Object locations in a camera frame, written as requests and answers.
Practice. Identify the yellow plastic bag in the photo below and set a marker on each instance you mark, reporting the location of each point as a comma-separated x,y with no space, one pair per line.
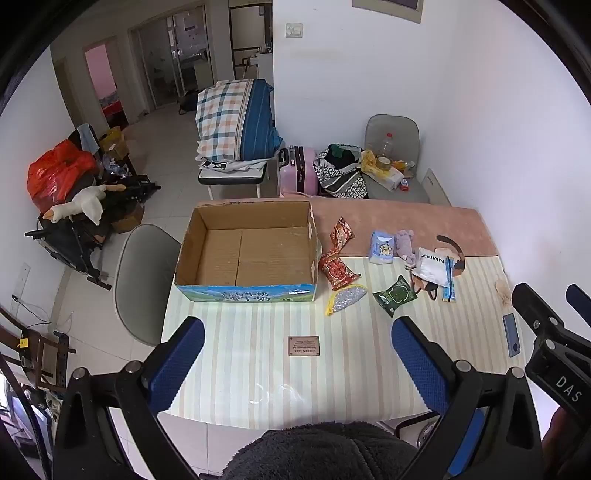
369,162

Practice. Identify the blue phone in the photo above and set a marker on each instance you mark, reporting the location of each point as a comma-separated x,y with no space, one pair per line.
512,334

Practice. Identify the blue tissue pack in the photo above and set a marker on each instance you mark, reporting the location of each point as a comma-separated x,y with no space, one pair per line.
382,247

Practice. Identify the white packet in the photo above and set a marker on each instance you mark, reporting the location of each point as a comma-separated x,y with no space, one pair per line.
431,270

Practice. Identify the red plastic bag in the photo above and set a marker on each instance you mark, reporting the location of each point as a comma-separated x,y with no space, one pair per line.
57,173

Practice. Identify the wall picture frame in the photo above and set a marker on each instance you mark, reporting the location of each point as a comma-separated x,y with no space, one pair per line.
388,14

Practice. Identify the cartoon print red snack packet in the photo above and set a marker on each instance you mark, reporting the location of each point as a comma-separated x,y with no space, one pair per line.
341,233

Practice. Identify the white board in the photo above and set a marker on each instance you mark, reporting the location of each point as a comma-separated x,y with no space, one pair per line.
436,187

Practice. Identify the person's dark fleece clothing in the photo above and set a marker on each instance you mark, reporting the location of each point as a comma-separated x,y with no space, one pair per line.
323,454

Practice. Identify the wooden chair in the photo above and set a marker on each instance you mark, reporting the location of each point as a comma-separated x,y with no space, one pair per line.
27,344

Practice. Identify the white cabinet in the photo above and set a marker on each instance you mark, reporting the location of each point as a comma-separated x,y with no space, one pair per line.
264,67

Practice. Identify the orange packet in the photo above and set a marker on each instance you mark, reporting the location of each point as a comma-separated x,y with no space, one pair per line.
402,165

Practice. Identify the purple soft cloth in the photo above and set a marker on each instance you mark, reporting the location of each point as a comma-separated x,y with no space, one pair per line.
404,244

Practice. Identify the black and white patterned bag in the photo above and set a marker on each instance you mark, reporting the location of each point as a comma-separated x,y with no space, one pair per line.
339,177

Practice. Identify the light blue cloth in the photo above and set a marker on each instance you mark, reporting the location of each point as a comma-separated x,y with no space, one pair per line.
87,136

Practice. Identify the white box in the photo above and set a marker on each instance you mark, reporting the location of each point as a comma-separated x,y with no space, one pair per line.
388,179

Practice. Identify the clear plastic bottle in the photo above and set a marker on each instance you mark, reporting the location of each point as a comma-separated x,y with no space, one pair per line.
387,146

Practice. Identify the wall socket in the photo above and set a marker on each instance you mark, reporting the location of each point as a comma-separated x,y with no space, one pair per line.
24,277

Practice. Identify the plaid duvet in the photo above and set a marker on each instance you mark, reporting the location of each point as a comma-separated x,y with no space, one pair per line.
231,120

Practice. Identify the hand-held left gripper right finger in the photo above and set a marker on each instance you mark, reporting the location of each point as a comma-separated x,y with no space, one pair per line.
418,364

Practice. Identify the tape roll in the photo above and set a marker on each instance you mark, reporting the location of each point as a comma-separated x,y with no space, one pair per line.
383,162

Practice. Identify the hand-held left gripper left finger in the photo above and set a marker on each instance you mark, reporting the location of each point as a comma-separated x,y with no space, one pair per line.
178,364

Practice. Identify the wall switch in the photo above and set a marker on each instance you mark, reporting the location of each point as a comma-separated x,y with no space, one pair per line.
294,30

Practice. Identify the yellow topped cardboard box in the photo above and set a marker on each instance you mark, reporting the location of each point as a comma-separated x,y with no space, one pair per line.
113,141

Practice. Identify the glass sliding door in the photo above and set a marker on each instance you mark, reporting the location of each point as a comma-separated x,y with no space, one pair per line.
157,64

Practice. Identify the long blue strip packet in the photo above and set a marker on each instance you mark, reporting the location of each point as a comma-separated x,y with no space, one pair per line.
449,288

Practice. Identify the silver glitter pouch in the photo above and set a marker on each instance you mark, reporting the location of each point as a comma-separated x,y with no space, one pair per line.
346,297

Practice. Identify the grey padded chair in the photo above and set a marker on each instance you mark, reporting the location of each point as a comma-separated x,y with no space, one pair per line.
392,127

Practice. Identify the green packet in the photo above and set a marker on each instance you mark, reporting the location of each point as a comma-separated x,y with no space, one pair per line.
395,295

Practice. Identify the white goose plush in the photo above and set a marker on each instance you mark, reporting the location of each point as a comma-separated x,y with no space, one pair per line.
85,203

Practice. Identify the black folded frame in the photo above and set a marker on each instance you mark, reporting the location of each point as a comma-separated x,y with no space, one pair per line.
69,240

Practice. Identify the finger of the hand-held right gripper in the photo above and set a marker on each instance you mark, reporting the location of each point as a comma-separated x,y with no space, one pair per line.
581,300
533,309

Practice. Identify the small brown cardboard box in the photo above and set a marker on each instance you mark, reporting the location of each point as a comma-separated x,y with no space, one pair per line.
129,219

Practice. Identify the grey shell chair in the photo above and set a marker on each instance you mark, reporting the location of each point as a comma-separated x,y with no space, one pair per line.
138,281

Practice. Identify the white patterned sheet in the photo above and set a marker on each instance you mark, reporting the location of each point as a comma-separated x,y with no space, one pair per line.
217,165

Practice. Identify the pink suitcase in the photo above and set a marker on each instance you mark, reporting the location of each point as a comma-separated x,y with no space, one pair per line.
300,170

